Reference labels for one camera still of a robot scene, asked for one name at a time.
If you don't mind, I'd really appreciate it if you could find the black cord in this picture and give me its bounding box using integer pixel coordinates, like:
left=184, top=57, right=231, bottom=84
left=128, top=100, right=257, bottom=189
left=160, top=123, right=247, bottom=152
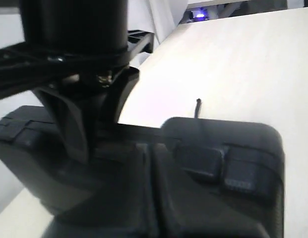
left=193, top=98, right=203, bottom=119

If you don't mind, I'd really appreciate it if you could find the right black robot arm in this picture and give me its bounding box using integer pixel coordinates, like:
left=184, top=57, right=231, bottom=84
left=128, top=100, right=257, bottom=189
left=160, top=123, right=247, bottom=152
left=0, top=0, right=154, bottom=164

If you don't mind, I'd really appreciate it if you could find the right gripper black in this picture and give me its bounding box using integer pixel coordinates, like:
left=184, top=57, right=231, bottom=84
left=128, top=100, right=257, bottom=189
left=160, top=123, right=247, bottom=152
left=0, top=30, right=154, bottom=164

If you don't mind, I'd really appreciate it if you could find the black plastic carrying case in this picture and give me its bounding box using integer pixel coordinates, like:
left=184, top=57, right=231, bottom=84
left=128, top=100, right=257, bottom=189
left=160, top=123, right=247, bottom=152
left=0, top=106, right=285, bottom=238

